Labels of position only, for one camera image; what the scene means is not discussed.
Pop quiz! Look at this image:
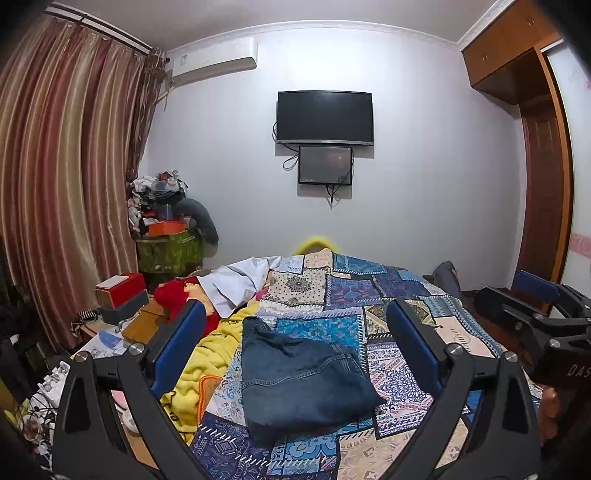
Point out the yellow fleece blanket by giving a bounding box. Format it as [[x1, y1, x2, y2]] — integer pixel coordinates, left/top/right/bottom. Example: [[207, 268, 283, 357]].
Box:
[[160, 300, 259, 445]]

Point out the yellow headboard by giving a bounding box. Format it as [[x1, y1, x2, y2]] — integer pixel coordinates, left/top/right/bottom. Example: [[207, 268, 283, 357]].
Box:
[[294, 236, 338, 255]]

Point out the striped red gold curtain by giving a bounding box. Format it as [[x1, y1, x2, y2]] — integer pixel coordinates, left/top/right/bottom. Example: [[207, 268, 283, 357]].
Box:
[[1, 14, 165, 347]]

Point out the dark grey box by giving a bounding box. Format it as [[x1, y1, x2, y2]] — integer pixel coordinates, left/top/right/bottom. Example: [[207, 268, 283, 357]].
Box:
[[99, 290, 149, 325]]

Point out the white shirt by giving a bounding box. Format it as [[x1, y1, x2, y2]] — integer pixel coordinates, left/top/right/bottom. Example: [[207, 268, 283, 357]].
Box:
[[198, 256, 283, 318]]

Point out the green storage box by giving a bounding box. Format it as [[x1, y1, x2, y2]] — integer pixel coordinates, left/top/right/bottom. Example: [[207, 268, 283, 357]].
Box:
[[135, 231, 202, 276]]

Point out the red plush toy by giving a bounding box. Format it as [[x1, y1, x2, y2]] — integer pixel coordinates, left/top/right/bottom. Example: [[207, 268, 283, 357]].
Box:
[[153, 277, 221, 337]]

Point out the wooden wardrobe cabinet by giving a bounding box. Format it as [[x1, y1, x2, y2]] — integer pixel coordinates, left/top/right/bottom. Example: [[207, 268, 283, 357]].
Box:
[[463, 1, 560, 105]]

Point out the orange box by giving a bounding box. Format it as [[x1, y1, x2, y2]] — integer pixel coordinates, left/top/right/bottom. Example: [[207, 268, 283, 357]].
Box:
[[147, 220, 186, 237]]

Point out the pink neck pillow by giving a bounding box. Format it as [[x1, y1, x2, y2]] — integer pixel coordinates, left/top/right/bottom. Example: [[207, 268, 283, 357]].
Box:
[[111, 390, 128, 413]]

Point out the black wall television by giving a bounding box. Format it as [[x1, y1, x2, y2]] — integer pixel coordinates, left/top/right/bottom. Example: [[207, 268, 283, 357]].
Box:
[[276, 90, 375, 146]]

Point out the grey purple backpack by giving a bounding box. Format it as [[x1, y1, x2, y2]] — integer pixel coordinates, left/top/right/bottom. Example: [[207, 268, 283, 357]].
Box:
[[433, 261, 464, 300]]

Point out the red box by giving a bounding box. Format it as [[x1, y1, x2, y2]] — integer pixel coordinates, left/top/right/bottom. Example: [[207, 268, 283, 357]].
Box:
[[95, 273, 145, 309]]

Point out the wooden door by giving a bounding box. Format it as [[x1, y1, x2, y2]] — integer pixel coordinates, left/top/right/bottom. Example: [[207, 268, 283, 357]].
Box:
[[517, 49, 573, 282]]

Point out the small black wall monitor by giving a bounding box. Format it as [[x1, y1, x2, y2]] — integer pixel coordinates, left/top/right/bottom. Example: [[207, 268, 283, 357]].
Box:
[[297, 145, 353, 186]]

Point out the blue denim jacket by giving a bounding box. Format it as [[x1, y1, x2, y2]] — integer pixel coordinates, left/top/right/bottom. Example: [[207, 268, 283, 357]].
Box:
[[240, 316, 386, 447]]

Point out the white air conditioner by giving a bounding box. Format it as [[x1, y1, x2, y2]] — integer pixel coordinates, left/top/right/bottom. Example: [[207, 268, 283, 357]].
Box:
[[171, 37, 259, 87]]

